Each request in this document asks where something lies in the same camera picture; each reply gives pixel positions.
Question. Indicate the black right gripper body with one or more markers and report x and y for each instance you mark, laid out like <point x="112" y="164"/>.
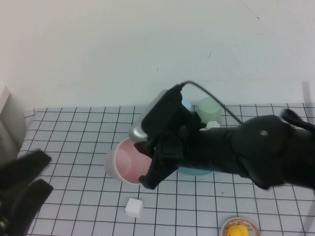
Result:
<point x="179" y="142"/>

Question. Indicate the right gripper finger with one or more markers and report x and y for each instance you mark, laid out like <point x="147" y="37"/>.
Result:
<point x="157" y="174"/>
<point x="145" y="148"/>

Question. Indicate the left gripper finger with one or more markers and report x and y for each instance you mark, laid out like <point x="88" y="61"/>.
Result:
<point x="24" y="167"/>
<point x="32" y="199"/>

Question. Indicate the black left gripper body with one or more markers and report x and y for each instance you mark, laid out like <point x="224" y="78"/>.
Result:
<point x="6" y="211"/>

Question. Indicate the pink plastic cup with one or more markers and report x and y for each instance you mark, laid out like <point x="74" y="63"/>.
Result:
<point x="128" y="159"/>

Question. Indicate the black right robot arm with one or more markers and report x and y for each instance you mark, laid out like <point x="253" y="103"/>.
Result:
<point x="246" y="147"/>

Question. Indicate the blue cup stand with pegs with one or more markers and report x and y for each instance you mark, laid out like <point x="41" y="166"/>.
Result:
<point x="194" y="172"/>

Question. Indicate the light blue plastic cup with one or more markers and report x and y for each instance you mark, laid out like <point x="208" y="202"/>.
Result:
<point x="187" y="104"/>

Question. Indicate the green plastic cup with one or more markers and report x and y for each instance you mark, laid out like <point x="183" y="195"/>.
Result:
<point x="209" y="109"/>

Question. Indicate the white cube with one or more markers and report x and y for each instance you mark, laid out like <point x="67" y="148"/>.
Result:
<point x="134" y="207"/>

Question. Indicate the white cabinet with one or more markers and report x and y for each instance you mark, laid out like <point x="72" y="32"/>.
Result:
<point x="7" y="118"/>

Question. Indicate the grey checked tablecloth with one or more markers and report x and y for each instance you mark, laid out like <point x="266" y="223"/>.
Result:
<point x="86" y="127"/>

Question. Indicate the yellow rubber duck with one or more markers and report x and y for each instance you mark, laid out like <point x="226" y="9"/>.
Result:
<point x="237" y="231"/>

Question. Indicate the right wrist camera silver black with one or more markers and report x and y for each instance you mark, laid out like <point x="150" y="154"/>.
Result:
<point x="160" y="110"/>

